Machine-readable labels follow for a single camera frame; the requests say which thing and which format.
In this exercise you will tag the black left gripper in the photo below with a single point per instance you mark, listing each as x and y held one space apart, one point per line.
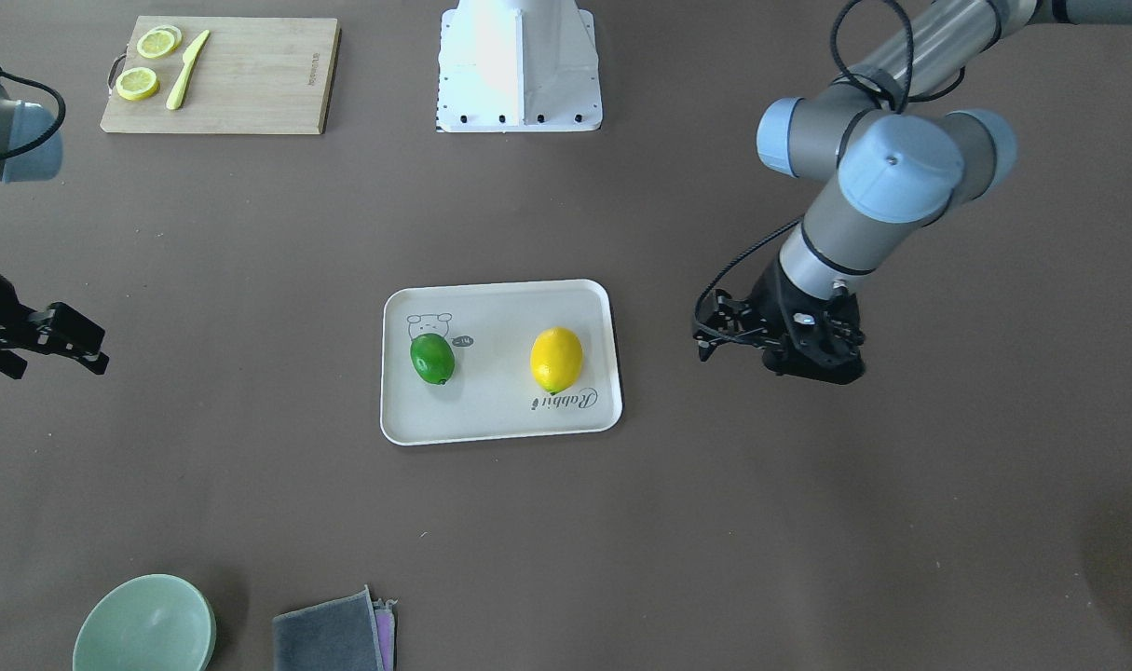
769 298

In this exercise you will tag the yellow lemon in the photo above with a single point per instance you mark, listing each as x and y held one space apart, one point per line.
556 359

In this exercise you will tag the green lime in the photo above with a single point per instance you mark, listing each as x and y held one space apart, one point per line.
432 358

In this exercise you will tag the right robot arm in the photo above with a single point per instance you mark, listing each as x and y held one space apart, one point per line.
31 115

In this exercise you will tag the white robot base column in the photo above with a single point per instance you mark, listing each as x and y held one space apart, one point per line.
518 66

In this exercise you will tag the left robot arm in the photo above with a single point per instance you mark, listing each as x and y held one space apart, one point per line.
886 173

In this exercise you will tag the white rabbit tray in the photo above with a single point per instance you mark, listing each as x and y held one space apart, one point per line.
492 394

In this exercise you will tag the lemon slice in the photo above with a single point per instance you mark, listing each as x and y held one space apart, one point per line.
136 84
160 41

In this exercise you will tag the yellow plastic knife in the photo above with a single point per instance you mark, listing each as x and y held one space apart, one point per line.
177 94

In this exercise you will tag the green ceramic bowl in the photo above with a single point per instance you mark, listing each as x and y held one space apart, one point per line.
154 622

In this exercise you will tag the wooden cutting board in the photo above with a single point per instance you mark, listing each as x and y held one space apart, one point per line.
254 76

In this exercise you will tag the grey folded cloth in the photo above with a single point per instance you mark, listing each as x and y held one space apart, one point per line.
357 632

